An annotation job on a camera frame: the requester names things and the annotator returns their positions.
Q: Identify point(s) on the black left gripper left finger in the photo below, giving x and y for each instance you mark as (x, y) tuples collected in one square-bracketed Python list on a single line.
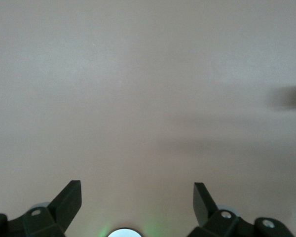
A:
[(64, 209)]

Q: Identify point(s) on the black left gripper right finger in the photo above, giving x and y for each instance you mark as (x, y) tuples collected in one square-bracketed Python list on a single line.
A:
[(204, 209)]

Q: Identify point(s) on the brown table cover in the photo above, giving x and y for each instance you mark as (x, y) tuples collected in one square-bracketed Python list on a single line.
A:
[(138, 98)]

